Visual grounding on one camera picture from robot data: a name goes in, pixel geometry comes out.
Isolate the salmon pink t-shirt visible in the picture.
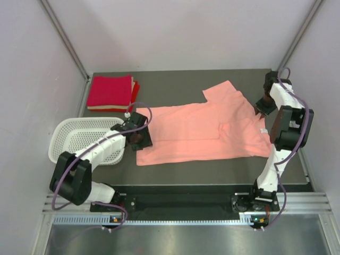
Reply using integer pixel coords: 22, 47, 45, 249
137, 81, 271, 166

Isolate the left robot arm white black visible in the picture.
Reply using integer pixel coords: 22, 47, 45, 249
49, 112, 152, 211

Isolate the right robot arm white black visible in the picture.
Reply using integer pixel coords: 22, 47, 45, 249
248, 71, 314, 210

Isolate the folded red t-shirt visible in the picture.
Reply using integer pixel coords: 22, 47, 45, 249
87, 81, 140, 113

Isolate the folded magenta t-shirt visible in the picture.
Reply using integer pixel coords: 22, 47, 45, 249
87, 75, 133, 107

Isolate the white perforated plastic basket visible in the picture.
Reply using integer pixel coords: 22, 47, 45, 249
48, 117, 123, 163

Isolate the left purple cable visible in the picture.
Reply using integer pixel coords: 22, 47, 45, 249
52, 102, 154, 250

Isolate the purple cable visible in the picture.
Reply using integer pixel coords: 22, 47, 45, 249
52, 102, 154, 250
262, 67, 313, 231

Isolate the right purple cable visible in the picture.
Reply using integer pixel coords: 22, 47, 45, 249
262, 67, 313, 231

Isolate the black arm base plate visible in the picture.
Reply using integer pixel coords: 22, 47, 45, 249
90, 185, 279, 213

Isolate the right aluminium frame post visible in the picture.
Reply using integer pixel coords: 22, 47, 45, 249
276, 0, 325, 71

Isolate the aluminium frame post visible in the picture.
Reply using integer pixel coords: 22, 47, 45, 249
276, 0, 325, 71
38, 0, 90, 80

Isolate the grey slotted cable duct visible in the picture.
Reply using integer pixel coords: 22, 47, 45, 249
53, 214, 267, 226

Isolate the left aluminium frame post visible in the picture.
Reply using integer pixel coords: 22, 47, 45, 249
38, 0, 90, 80

